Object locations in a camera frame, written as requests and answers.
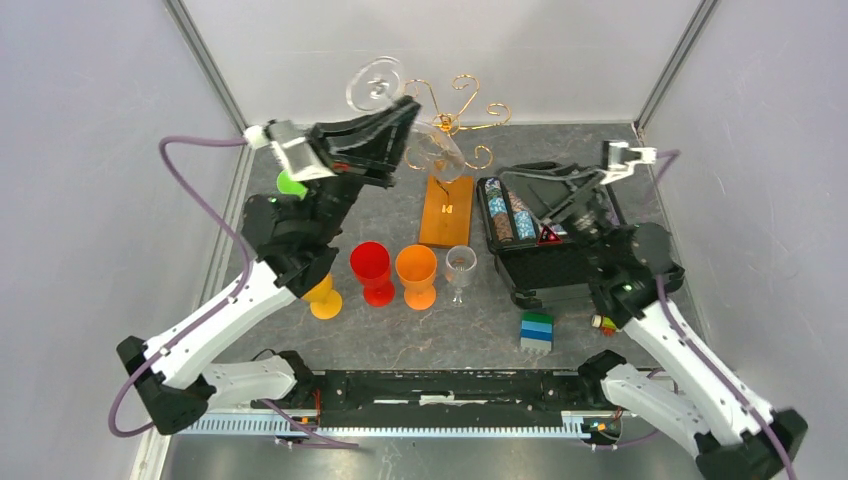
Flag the clear wine glass front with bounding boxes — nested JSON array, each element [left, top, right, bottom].
[[445, 245, 477, 305]]

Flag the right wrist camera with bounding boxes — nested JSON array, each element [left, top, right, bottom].
[[600, 140, 658, 186]]

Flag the clear wine glass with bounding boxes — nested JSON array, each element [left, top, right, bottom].
[[445, 245, 477, 305], [345, 56, 466, 184]]

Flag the clear wine glass back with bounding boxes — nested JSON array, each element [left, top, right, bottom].
[[345, 56, 466, 184]]

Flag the blue green toy block stack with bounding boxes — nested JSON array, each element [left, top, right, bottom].
[[519, 311, 554, 354]]

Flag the orange wine glass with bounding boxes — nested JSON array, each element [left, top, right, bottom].
[[395, 244, 438, 311]]

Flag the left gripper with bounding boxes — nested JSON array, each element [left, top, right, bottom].
[[306, 98, 423, 245]]

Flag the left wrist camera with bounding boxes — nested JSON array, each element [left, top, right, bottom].
[[265, 120, 336, 182]]

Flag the green wine glass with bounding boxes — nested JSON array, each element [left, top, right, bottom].
[[276, 171, 309, 200]]

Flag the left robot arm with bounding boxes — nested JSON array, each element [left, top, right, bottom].
[[117, 95, 420, 435]]

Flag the black poker chip case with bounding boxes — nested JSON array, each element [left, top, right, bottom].
[[476, 160, 684, 310]]

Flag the small colourful toy car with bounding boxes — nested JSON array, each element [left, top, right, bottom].
[[591, 314, 619, 336]]

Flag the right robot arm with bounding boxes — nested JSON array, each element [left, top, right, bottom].
[[498, 166, 808, 479]]

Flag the yellow wine glass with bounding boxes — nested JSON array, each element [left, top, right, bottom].
[[301, 274, 343, 320]]

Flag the red wine glass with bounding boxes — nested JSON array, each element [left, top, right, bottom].
[[349, 241, 395, 308]]

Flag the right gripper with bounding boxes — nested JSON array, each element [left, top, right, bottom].
[[492, 161, 614, 272]]

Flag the gold wire wooden glass rack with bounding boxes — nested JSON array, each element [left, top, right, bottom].
[[416, 74, 512, 249]]

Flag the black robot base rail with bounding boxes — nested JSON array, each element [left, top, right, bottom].
[[277, 369, 617, 428]]

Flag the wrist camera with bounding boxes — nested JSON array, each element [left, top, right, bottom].
[[600, 140, 658, 186], [265, 120, 336, 182]]

